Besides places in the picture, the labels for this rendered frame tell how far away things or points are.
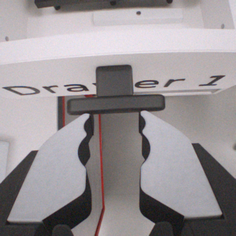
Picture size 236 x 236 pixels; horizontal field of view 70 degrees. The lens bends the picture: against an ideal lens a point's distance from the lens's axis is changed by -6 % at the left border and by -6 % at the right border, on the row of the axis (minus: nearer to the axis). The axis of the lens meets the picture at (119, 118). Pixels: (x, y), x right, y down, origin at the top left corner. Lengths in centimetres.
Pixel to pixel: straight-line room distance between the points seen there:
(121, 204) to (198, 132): 61
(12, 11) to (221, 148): 115
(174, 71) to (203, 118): 99
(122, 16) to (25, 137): 23
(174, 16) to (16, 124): 28
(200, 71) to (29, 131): 26
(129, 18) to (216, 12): 10
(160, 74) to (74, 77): 8
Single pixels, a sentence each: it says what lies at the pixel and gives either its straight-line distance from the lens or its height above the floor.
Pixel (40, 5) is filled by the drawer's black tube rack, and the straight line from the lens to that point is 25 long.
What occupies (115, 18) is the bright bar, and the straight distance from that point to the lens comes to 23.
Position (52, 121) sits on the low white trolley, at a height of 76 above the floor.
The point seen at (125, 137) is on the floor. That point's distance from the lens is 104.
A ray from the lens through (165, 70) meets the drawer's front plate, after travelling 16.
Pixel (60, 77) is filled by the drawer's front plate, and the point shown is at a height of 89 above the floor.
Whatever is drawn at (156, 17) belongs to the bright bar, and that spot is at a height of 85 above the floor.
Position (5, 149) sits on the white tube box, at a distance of 33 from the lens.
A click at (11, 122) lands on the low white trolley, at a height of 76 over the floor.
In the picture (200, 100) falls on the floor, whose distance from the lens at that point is 116.
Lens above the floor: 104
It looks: 84 degrees down
